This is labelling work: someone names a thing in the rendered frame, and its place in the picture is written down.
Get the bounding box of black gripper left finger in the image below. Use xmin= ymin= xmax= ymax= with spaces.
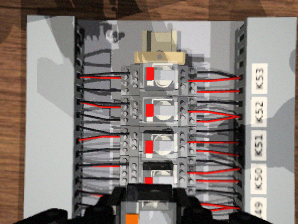
xmin=13 ymin=187 xmax=126 ymax=224

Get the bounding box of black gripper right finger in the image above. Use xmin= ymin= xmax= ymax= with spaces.
xmin=173 ymin=188 xmax=273 ymax=224

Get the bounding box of grey relay panel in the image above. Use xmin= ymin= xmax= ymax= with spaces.
xmin=23 ymin=15 xmax=297 ymax=224

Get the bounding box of plug-in relay with orange button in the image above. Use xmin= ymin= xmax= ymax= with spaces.
xmin=121 ymin=183 xmax=177 ymax=224

